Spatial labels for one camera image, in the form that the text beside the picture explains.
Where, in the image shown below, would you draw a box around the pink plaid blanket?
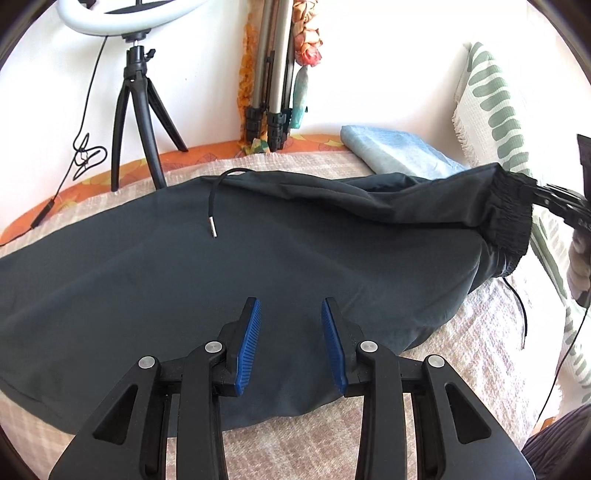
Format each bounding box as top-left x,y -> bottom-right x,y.
0,152 -> 561,480

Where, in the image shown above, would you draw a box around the person's right hand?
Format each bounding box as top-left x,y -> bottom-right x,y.
567,231 -> 591,306

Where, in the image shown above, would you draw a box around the folded light blue cloth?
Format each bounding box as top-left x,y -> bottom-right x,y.
340,124 -> 468,178

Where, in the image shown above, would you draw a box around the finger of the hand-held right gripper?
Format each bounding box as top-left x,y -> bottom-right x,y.
533,196 -> 591,229
529,181 -> 591,201

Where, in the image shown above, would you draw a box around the orange fabric flower garland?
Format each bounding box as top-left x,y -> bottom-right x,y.
293,0 -> 324,68

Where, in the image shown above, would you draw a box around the person's dark clothing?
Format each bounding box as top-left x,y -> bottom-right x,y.
521,405 -> 591,480

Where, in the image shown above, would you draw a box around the small black tripod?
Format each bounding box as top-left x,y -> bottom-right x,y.
111,30 -> 189,192

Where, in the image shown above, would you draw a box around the white green-patterned pillow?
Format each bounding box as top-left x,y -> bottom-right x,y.
452,41 -> 591,407

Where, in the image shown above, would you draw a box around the white ring light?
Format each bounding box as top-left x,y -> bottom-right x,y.
56,0 -> 155,34

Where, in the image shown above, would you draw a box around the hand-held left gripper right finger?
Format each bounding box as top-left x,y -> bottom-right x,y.
321,296 -> 536,480

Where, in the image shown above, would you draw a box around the dark grey pants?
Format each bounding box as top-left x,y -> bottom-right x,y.
0,168 -> 534,437

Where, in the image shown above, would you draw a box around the folded silver tripod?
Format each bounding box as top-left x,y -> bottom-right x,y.
246,0 -> 296,151

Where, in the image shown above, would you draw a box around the teal fabric leaf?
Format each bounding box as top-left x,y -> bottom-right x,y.
290,65 -> 310,131

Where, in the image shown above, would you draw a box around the orange patterned bedsheet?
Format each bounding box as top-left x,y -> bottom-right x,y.
0,133 -> 348,245

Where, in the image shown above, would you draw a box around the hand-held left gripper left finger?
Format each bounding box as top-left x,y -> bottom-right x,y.
48,296 -> 262,480

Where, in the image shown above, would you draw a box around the black ring light cable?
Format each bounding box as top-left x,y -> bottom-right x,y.
0,32 -> 112,245

